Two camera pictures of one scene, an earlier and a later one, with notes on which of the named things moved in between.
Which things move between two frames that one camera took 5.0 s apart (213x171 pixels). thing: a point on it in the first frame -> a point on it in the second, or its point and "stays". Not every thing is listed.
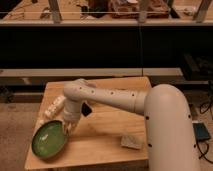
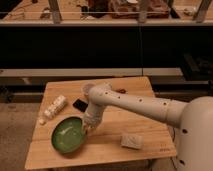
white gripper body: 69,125 -> 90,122
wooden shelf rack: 108,13 stays
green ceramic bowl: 50,139 -> 69,134
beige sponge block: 130,142 stays
